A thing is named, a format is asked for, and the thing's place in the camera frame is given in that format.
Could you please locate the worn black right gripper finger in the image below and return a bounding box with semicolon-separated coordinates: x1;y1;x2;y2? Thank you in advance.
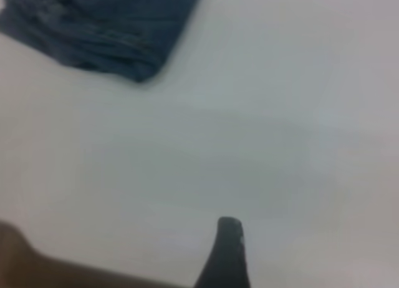
195;216;252;288

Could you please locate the blue denim jeans basketball print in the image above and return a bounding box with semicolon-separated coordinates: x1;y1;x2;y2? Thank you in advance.
0;0;203;84

